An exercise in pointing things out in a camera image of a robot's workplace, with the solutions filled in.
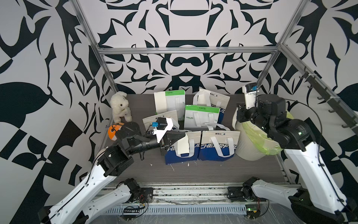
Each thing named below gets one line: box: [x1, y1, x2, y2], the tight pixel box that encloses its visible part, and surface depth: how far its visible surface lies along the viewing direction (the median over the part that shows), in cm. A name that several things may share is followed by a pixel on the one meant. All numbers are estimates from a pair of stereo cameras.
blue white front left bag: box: [165, 130, 202, 165], surface depth 76 cm
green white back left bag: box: [165, 89, 186, 121], surface depth 93 cm
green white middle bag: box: [183, 104, 221, 131], surface depth 82 cm
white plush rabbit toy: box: [109, 91, 133, 123], surface depth 94 cm
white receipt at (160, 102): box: [153, 91, 168, 115], surface depth 91 cm
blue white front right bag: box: [198, 130, 241, 161], surface depth 74 cm
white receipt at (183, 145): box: [177, 133, 190, 155], surface depth 59 cm
